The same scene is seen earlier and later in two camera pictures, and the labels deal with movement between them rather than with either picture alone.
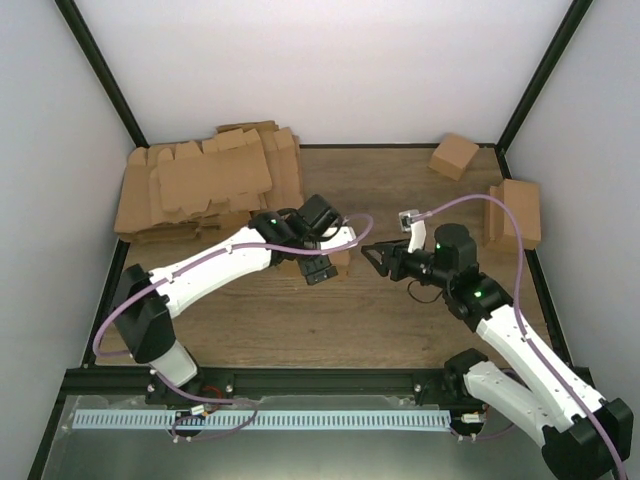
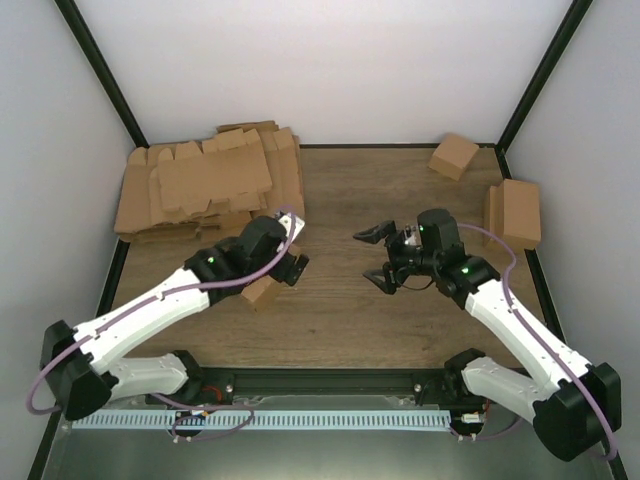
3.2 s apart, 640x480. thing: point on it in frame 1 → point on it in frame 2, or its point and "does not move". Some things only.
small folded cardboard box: x=453 y=153 does not move
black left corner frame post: x=102 y=71 does not move
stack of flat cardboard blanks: x=184 y=192 does not move
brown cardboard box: x=342 y=261 → x=261 y=288
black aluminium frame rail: x=267 y=383 does not move
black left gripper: x=308 y=268 → x=282 y=273
